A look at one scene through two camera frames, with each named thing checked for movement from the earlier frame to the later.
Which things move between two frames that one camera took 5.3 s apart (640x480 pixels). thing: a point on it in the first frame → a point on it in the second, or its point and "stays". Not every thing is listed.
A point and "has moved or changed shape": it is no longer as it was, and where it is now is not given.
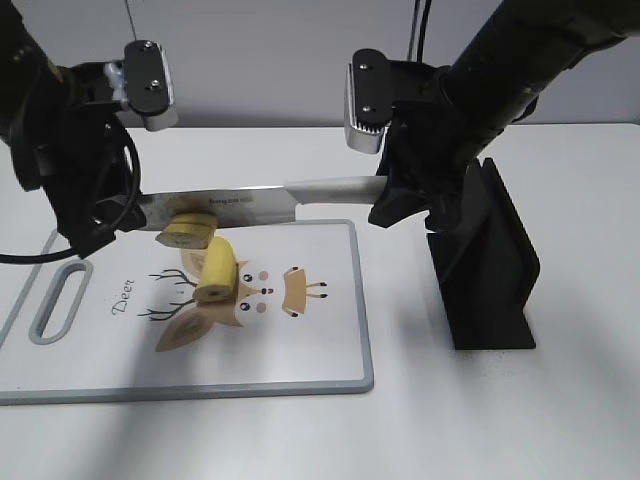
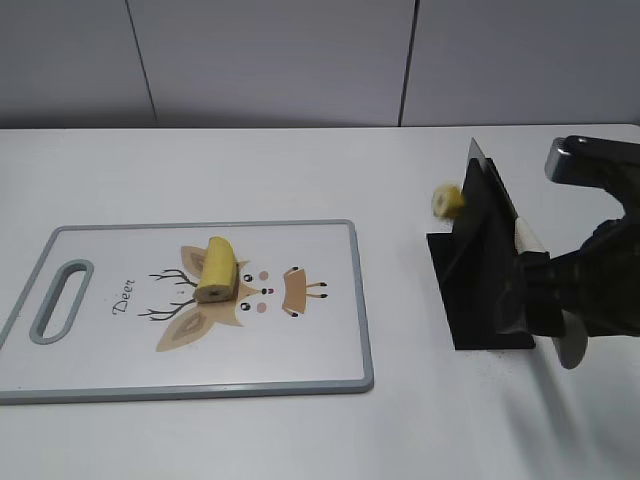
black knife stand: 487,266 stays
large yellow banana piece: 218,280 stays
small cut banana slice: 189,230 has moved or changed shape
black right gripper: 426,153 → 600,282
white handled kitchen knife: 258,206 → 571,339
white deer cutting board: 124,322 stays
